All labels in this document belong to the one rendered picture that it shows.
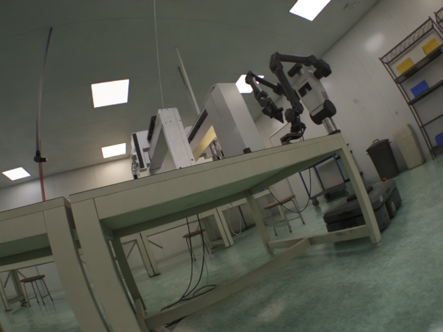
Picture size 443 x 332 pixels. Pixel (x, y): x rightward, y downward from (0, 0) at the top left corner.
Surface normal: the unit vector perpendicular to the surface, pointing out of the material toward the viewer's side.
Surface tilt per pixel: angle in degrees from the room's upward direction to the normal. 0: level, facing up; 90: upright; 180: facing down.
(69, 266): 90
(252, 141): 90
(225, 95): 90
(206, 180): 90
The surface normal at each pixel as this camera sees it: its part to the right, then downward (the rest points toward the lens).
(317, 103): -0.84, 0.20
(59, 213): 0.39, -0.36
